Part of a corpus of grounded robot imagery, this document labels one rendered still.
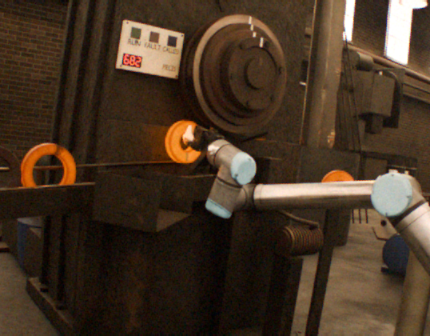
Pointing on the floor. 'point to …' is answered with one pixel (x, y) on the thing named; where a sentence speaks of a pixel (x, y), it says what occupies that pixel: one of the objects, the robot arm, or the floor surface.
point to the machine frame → (105, 67)
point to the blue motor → (395, 255)
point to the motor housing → (288, 275)
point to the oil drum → (309, 154)
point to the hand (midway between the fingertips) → (185, 136)
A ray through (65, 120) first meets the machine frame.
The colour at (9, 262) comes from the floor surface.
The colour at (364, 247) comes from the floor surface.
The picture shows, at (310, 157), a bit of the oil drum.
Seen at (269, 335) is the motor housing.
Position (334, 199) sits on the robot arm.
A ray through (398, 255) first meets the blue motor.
